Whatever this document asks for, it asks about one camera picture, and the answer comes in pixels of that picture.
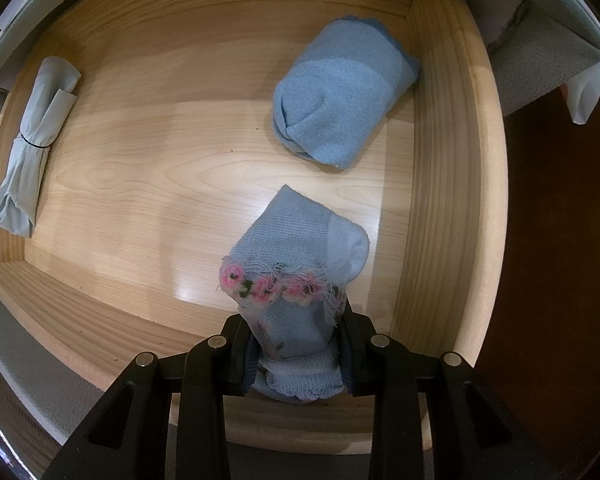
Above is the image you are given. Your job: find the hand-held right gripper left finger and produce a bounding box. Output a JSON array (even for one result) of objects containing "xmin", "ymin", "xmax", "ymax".
[{"xmin": 40, "ymin": 314, "xmax": 259, "ymax": 480}]

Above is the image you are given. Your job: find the wooden drawer with grey front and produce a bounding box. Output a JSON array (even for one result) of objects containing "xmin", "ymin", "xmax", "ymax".
[{"xmin": 0, "ymin": 0, "xmax": 512, "ymax": 480}]

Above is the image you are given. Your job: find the blue sock with floral trim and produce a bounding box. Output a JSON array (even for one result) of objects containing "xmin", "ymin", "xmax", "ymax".
[{"xmin": 215, "ymin": 184, "xmax": 371, "ymax": 406}]

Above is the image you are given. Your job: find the pale grey underwear roll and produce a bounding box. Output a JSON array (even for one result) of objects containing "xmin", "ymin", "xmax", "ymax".
[{"xmin": 0, "ymin": 56, "xmax": 82, "ymax": 238}]

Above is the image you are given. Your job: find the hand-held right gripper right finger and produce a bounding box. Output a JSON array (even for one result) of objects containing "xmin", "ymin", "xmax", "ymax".
[{"xmin": 337, "ymin": 305, "xmax": 556, "ymax": 480}]

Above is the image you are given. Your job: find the light blue terry sock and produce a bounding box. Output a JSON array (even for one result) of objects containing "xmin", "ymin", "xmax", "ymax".
[{"xmin": 271, "ymin": 16, "xmax": 422, "ymax": 169}]

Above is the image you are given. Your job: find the white patterned cover cloth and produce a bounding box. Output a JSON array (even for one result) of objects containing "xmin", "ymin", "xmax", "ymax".
[{"xmin": 565, "ymin": 50, "xmax": 600, "ymax": 126}]

